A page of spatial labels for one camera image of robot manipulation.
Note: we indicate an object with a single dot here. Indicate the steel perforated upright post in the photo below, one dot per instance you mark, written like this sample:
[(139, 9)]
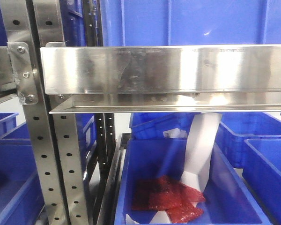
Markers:
[(30, 25)]

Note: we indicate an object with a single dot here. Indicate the red bubble wrap bags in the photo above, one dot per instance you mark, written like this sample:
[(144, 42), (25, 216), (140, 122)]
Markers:
[(167, 194)]

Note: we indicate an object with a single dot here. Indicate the blue bin lower right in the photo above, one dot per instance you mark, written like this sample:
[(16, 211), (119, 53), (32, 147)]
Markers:
[(262, 171)]

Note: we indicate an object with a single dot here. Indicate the blue bin upper shelf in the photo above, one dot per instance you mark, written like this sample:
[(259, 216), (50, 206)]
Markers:
[(190, 22)]

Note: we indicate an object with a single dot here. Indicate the blue bin lower left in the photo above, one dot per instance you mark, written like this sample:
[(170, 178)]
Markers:
[(21, 199)]

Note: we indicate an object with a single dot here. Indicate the stainless steel shelf rack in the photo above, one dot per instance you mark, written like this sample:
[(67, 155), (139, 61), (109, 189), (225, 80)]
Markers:
[(204, 78)]

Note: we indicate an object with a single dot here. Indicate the blue bin right back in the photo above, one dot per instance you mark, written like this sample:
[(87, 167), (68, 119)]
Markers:
[(236, 127)]

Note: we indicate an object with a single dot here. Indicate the blue bin with red bags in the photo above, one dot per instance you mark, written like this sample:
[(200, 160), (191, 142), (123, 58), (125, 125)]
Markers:
[(228, 201)]

